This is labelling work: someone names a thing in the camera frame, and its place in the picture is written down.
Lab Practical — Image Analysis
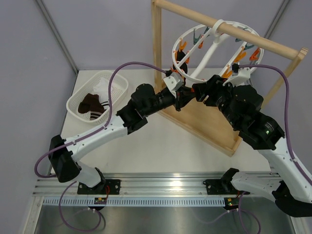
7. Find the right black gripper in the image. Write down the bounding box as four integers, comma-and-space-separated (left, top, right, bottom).
193, 75, 242, 129

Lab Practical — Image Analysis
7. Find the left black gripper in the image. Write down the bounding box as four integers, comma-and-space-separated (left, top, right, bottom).
143, 85, 195, 117

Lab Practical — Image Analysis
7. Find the white round clip hanger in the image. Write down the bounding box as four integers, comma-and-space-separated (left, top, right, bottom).
170, 24, 265, 82

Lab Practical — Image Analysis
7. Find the black sock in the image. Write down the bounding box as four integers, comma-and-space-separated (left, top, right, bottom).
175, 50, 188, 74

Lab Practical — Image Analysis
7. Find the brown sock with stripes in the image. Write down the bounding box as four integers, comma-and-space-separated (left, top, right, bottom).
78, 93, 109, 120

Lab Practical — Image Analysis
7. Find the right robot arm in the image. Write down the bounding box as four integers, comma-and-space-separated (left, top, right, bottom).
192, 75, 312, 217

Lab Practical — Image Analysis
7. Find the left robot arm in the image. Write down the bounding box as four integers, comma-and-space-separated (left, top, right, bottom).
48, 84, 195, 194

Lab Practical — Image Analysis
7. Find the white sock in basket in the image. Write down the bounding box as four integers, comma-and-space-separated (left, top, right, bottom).
92, 78, 120, 103

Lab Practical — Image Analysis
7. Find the white perforated plastic basket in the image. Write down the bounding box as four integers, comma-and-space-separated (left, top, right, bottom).
66, 70, 129, 125

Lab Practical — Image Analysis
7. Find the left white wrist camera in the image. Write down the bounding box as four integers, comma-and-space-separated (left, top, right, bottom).
163, 73, 184, 98

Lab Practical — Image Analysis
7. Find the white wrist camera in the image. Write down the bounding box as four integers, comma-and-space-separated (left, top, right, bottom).
163, 73, 184, 98
223, 63, 251, 86

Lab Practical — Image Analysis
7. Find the wooden hanger rack frame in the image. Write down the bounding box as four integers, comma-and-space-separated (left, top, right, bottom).
151, 0, 308, 156

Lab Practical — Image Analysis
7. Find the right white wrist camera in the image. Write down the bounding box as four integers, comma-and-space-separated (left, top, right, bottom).
223, 63, 251, 86

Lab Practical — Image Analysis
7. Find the aluminium mounting rail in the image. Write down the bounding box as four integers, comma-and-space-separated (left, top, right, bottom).
32, 172, 281, 197

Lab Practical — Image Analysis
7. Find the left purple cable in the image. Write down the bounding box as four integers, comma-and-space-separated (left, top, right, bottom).
35, 61, 171, 231

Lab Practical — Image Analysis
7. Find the white slotted cable duct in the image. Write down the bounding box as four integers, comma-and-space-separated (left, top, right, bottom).
43, 197, 225, 207

